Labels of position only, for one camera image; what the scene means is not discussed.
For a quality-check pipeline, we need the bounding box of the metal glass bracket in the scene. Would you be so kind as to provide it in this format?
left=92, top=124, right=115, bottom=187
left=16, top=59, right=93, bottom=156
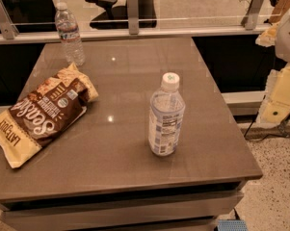
left=241, top=0, right=264, bottom=30
left=0, top=0, right=19, bottom=39
left=126, top=0, right=139, bottom=35

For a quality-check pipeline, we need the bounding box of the left metal glass bracket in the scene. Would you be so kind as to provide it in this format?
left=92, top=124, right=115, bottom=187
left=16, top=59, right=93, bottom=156
left=0, top=0, right=19, bottom=39

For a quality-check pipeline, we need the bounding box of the blue perforated object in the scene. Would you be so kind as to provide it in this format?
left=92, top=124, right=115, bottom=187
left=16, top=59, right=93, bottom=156
left=217, top=219, right=248, bottom=231

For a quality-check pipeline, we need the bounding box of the blue label plastic bottle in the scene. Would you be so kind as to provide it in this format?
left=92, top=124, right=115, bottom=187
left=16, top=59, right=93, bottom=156
left=148, top=72, right=185, bottom=156

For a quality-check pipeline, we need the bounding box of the black office chair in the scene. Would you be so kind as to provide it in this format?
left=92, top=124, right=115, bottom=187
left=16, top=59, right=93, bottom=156
left=85, top=0, right=157, bottom=30

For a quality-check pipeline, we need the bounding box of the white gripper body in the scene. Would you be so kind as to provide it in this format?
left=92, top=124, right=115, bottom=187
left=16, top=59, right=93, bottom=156
left=275, top=9, right=290, bottom=63

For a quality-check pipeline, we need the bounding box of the brown yellow chip bag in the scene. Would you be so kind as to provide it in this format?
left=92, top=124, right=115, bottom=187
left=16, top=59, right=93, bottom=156
left=0, top=64, right=98, bottom=168

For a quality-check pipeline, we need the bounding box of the clear plastic water bottle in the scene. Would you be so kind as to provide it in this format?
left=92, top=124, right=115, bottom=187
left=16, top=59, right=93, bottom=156
left=55, top=2, right=86, bottom=66

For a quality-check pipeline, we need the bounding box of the middle metal glass bracket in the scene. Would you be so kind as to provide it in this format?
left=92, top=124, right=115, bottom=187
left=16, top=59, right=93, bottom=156
left=126, top=0, right=139, bottom=35

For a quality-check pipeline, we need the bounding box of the right metal glass bracket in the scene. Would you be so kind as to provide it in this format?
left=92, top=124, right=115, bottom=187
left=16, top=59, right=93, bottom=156
left=241, top=0, right=264, bottom=30

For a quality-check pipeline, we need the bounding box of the black cable on floor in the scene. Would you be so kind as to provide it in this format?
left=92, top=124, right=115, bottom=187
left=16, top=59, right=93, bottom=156
left=243, top=111, right=290, bottom=142

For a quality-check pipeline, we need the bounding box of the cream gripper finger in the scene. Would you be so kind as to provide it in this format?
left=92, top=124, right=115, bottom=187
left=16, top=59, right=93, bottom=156
left=255, top=23, right=278, bottom=47
left=256, top=63, right=290, bottom=124

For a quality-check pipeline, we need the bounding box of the glass partition panel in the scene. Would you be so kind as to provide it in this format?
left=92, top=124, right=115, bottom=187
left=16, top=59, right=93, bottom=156
left=3, top=0, right=274, bottom=32

